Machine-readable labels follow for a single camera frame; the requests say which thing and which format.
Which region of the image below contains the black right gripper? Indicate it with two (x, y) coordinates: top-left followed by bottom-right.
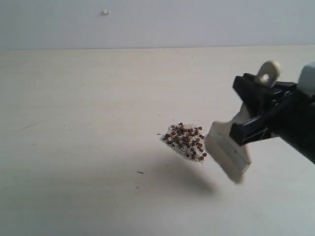
(229, 73), (315, 162)

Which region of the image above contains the scattered brown pellets and rice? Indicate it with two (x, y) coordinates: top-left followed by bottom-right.
(160, 122), (208, 163)

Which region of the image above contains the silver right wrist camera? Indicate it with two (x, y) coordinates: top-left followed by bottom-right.
(297, 62), (315, 95)

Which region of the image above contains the wide white-bristle paint brush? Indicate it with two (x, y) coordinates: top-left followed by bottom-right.
(204, 60), (280, 184)

